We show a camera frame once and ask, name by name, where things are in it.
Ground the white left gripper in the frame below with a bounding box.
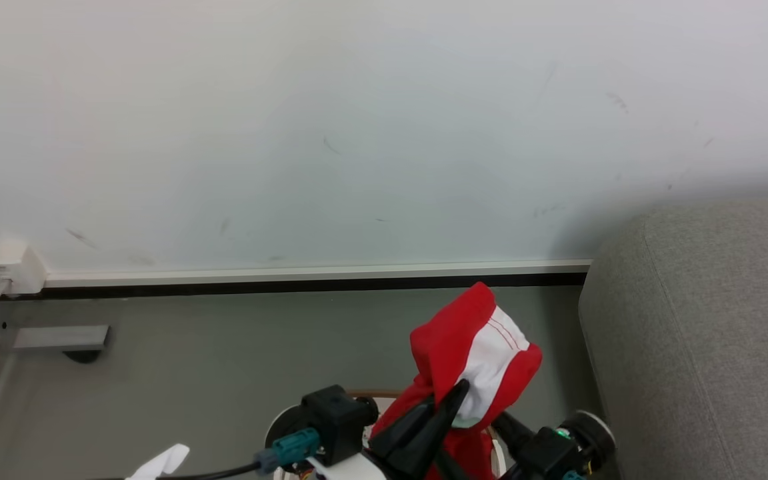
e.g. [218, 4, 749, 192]
[307, 379, 472, 480]

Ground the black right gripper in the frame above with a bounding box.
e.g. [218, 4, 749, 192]
[493, 410, 617, 480]

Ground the red and white garment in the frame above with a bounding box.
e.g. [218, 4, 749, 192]
[371, 281, 543, 480]

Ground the white laundry basket brown rim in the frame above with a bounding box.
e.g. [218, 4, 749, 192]
[265, 390, 509, 480]

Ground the white and black baseboard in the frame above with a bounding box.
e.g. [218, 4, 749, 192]
[43, 260, 593, 299]

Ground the grey fabric sofa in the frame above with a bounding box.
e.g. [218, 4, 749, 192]
[577, 197, 768, 480]

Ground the white crumpled cloth piece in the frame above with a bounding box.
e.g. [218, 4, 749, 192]
[126, 443, 191, 480]

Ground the black cable teal connector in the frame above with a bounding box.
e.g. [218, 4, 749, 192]
[87, 428, 322, 480]

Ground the grey metal floor bracket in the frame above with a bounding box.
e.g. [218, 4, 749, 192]
[12, 325, 111, 353]

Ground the white wall socket box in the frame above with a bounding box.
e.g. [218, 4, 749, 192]
[0, 239, 47, 297]

